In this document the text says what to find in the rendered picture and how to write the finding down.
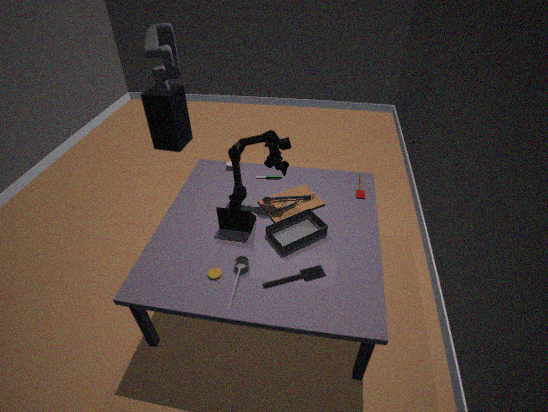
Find wooden board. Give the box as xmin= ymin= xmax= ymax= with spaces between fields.
xmin=257 ymin=184 xmax=325 ymax=223

